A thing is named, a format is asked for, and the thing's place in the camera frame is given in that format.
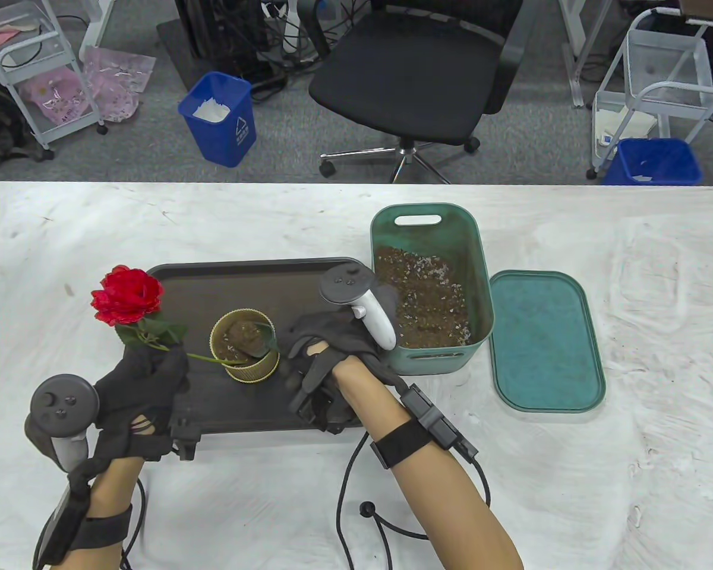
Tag person's left hand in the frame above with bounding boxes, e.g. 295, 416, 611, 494
94, 349, 191, 464

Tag person's right hand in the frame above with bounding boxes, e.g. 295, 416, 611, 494
278, 312, 406, 416

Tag green plastic trowel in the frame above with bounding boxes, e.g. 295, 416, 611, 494
238, 319, 281, 359

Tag brown potting mix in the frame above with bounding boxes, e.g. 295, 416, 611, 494
374, 246, 471, 350
216, 318, 268, 363

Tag red artificial rose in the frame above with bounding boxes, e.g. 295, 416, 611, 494
91, 265, 247, 366

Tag person's left forearm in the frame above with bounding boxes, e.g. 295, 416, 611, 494
51, 457, 144, 570

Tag person's right forearm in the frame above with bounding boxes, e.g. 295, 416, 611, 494
332, 355, 525, 570

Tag grey handheld controller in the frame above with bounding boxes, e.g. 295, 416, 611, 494
319, 265, 397, 350
25, 374, 100, 473

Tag dark brown plastic tray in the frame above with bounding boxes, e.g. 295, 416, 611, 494
146, 257, 381, 435

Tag yellow ribbed flower pot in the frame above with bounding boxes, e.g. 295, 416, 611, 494
209, 309, 281, 384

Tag green plastic bin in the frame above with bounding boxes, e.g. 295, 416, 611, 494
371, 204, 495, 377

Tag green plastic bin lid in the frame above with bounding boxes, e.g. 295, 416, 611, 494
488, 271, 607, 414

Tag blue waste bin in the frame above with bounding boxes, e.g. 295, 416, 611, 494
603, 138, 703, 186
178, 71, 257, 169

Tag white crumpled paper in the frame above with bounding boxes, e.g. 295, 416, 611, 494
192, 99, 231, 124

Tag black office chair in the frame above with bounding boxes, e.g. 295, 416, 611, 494
297, 0, 525, 183

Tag pink plastic bag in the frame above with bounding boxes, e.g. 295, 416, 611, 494
23, 66, 90, 125
82, 46, 157, 124

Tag black floor mat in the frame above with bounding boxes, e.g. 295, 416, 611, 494
156, 18, 286, 93

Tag black computer tower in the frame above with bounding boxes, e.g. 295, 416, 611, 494
175, 0, 272, 65

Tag black wrist strap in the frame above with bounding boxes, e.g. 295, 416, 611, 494
33, 481, 134, 565
370, 384, 479, 470

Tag white wire cart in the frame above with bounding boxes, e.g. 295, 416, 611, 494
0, 0, 108, 150
586, 9, 713, 181

